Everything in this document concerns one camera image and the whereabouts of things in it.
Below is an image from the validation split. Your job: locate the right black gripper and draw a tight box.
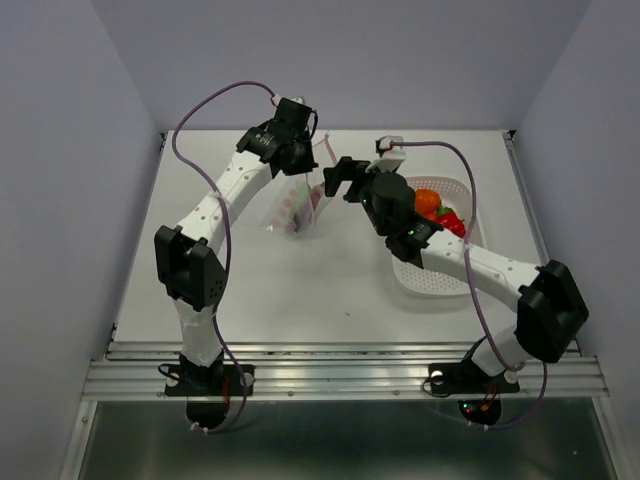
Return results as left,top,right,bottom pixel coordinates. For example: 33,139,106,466
325,155,399,236

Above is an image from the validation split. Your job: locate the clear zip top bag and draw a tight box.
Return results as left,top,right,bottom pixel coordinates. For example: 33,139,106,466
259,130,341,241

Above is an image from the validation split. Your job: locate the purple toy eggplant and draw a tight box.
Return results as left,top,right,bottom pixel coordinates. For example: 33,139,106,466
291,183,324,233

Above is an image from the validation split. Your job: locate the orange toy pumpkin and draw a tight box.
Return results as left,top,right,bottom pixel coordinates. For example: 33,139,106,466
415,188,442,214

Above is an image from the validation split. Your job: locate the green toy leaf vegetable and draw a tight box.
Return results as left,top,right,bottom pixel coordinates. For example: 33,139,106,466
293,182,313,214

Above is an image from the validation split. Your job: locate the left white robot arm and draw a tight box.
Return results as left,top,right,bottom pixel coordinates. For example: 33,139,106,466
154,95,318,394

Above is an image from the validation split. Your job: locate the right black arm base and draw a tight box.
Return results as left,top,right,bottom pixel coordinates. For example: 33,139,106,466
421,337,520,429

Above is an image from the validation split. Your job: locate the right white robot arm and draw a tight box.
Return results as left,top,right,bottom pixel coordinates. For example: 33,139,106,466
324,157,589,390

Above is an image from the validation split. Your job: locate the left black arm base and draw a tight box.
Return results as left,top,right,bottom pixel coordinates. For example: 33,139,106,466
157,355,255,435

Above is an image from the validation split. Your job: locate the red toy strawberry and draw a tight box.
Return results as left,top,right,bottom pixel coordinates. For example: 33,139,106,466
425,206,467,238

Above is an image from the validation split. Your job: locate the white perforated plastic basket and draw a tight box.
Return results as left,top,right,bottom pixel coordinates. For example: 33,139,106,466
392,174,485,299

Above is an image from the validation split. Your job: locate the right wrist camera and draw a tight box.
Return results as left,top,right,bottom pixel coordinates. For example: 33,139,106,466
366,135,406,173

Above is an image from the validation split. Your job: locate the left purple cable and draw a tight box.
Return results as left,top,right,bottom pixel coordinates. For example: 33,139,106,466
171,79,279,435

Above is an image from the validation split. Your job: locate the aluminium rail frame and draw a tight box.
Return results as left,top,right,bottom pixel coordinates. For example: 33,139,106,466
62,149,622,479

